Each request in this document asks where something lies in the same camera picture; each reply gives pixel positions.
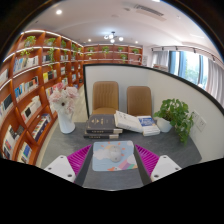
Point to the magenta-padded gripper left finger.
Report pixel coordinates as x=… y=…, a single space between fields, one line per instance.
x=60 y=166

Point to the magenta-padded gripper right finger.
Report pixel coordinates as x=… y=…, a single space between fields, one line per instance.
x=165 y=166

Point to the pastel cloud print mouse pad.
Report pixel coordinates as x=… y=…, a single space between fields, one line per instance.
x=101 y=160

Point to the blue and white book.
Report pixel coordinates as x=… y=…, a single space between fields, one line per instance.
x=150 y=126

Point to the thick dark hardcover book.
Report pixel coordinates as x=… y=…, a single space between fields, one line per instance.
x=100 y=135
x=101 y=122

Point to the green potted plant white pot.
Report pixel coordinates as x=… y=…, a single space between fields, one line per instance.
x=176 y=115

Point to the thick white book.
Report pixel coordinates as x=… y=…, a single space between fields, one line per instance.
x=128 y=121

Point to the pink flower bouquet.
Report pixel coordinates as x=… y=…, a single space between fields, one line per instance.
x=65 y=96

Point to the tan upholstered chair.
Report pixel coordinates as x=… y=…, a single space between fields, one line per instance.
x=139 y=100
x=105 y=96

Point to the orange wooden bookshelf unit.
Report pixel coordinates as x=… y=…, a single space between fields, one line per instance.
x=30 y=86

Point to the white sheer curtain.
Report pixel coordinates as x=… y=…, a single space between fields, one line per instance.
x=215 y=81

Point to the large glass window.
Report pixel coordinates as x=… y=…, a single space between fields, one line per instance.
x=190 y=66

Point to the ceiling lights cluster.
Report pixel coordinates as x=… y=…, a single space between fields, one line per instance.
x=113 y=37

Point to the ceiling air vent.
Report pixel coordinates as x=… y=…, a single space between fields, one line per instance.
x=148 y=10

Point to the white wall socket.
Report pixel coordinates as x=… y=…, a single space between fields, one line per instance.
x=201 y=124
x=195 y=116

